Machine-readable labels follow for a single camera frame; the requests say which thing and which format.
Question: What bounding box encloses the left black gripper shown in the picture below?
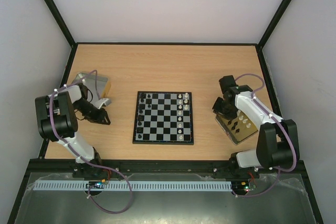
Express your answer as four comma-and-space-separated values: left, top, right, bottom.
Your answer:
72, 99, 110, 125

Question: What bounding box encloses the gold metal tin tray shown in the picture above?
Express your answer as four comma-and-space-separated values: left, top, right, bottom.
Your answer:
215, 110, 258, 145

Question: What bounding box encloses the black grey chess board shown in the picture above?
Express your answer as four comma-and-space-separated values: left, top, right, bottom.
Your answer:
132, 91, 194, 145

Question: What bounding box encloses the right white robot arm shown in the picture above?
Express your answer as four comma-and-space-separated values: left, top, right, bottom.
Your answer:
213, 83, 299, 178

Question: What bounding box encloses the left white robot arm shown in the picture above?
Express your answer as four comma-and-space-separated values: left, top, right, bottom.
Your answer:
35, 83, 111, 177

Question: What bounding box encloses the silver tin lid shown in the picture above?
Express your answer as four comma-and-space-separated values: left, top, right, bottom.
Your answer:
82, 73, 111, 103

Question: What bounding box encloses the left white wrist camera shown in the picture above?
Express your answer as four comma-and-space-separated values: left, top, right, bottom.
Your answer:
93, 98, 111, 109

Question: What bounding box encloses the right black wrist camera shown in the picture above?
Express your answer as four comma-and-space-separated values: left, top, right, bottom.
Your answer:
219, 75, 237, 94

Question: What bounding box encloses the black enclosure frame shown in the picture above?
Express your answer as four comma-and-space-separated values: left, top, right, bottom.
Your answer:
6, 0, 325, 224

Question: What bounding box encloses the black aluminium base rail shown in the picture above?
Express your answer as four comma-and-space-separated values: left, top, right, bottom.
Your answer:
72, 158, 260, 180

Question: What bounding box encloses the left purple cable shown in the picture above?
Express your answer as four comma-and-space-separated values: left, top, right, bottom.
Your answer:
48, 69, 134, 214

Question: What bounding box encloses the white slotted cable duct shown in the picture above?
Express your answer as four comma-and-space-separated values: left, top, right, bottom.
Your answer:
33, 180, 232, 192

